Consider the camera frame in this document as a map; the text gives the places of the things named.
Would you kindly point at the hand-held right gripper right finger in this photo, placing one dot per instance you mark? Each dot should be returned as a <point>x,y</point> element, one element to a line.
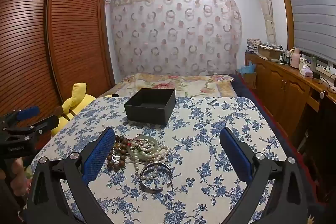
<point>236,157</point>

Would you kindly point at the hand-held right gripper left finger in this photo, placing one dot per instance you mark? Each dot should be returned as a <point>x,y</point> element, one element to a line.
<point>96,157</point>

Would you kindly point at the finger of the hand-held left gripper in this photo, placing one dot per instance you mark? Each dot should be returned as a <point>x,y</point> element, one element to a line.
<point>43,123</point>
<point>26,111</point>

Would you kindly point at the pale green jade bangle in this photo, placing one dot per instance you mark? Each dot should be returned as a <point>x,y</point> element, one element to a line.
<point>131,151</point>

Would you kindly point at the silver rhinestone bangle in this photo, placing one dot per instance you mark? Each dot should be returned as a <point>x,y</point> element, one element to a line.
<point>155,189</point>

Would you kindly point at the black box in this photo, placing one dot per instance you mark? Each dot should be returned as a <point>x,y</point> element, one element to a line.
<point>151,106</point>

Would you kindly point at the person's left hand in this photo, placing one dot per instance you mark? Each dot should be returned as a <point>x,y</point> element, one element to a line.
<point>19,172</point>

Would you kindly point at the blue floral tablecloth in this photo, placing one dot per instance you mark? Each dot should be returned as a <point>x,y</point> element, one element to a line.
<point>204,161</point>

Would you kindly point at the yellow plush toy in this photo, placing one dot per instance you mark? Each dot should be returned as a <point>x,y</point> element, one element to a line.
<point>76,100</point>

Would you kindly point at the dark blue bed sheet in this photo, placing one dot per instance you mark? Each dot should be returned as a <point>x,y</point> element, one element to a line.
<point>242,87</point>

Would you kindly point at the long wooden cabinet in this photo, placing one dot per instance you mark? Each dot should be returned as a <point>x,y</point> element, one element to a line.
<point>283,92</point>

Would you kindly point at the floral bed blanket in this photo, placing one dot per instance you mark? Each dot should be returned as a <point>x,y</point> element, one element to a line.
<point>189,85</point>

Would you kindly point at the blue plastic bag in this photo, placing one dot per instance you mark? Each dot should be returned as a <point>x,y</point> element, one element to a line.
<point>248,68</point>

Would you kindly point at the brown louvered wooden wardrobe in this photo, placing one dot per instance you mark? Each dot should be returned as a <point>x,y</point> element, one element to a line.
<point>65,29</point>

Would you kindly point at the brown cardboard box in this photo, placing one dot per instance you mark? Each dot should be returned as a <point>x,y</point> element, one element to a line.
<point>267,52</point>

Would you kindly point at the pink tissue box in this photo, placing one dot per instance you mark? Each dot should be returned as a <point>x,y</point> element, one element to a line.
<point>306,71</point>

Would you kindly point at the stack of patterned boxes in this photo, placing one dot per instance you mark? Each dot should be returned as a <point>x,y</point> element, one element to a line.
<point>253,45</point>

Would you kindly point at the pink thermos jug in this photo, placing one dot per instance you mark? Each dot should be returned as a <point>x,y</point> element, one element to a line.
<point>295,58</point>

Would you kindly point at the white power strip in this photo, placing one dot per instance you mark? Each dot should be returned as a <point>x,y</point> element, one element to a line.
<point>324,68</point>

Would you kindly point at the circle patterned sheer curtain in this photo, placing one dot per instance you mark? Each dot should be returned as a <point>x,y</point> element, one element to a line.
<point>173,29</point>

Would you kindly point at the cream lace drape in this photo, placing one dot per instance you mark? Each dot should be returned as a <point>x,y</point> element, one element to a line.
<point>265,3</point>

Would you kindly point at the grey window blind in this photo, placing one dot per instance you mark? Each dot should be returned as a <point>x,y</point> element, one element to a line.
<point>309,3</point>

